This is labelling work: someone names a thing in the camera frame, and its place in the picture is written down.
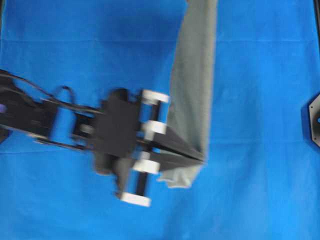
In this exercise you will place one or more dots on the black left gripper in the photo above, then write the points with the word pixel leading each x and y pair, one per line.
pixel 115 138

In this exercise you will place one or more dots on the large grey towel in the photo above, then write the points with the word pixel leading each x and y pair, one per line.
pixel 192 75

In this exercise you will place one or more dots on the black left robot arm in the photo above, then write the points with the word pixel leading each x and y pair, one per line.
pixel 19 112

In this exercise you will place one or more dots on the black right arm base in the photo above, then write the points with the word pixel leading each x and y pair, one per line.
pixel 310 121

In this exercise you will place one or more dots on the blue table cloth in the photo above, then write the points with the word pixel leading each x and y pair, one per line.
pixel 262 176

